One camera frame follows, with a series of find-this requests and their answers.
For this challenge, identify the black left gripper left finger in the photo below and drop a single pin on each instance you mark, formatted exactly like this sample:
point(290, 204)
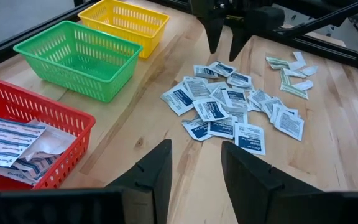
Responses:
point(151, 186)

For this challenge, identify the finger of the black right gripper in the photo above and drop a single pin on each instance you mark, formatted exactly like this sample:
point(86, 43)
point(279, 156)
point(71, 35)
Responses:
point(213, 31)
point(237, 39)

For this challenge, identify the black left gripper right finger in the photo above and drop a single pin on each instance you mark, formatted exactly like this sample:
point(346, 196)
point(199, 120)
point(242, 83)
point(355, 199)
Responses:
point(247, 186)

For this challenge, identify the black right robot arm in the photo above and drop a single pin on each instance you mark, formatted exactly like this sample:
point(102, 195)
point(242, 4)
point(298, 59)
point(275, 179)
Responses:
point(328, 18)

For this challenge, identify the yellow plastic basket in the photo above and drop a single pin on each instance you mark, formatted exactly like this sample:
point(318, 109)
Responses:
point(126, 21)

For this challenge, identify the green plastic basket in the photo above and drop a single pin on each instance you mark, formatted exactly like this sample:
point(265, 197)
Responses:
point(82, 65)

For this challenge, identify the red plastic basket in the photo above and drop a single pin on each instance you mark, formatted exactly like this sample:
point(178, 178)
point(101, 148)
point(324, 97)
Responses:
point(26, 102)

